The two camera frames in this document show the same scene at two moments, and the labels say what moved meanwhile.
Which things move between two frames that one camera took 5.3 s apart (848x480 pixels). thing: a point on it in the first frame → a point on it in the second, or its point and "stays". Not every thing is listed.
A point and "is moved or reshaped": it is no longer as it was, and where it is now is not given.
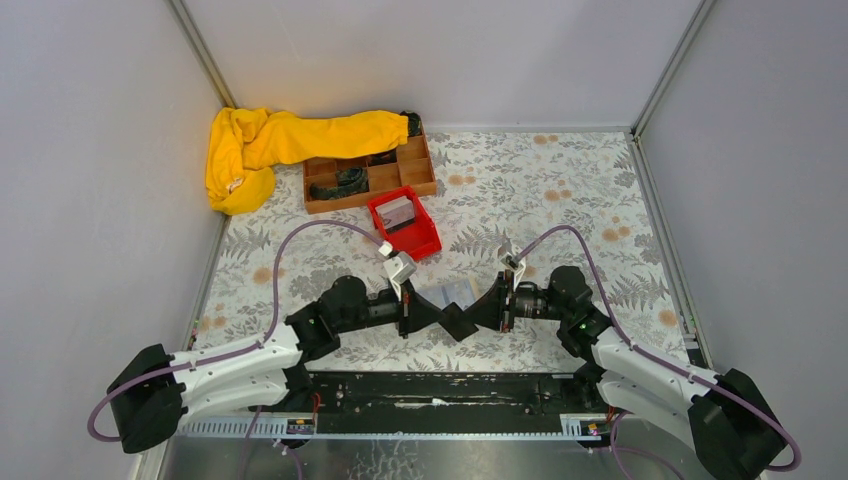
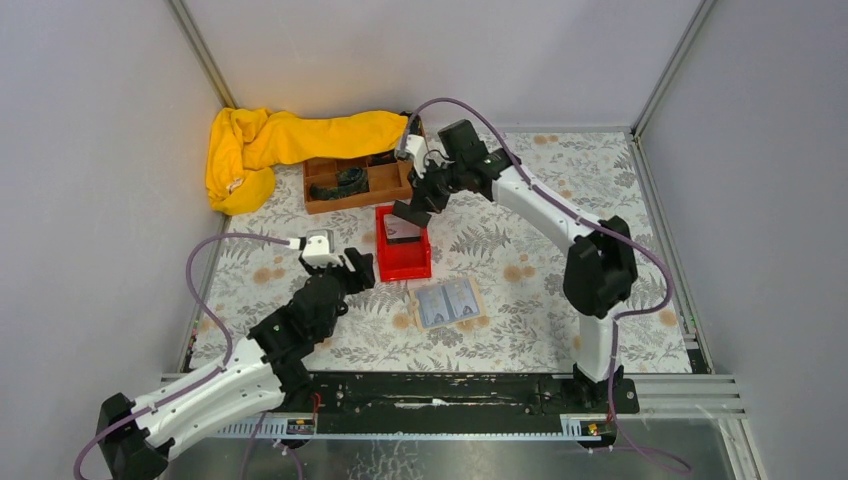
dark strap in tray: (349, 180) stays
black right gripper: (505, 303) → (427, 191)
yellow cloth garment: (248, 142) stays
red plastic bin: (420, 238) is moved or reshaped
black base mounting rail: (445, 402) stays
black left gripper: (406, 308) → (354, 271)
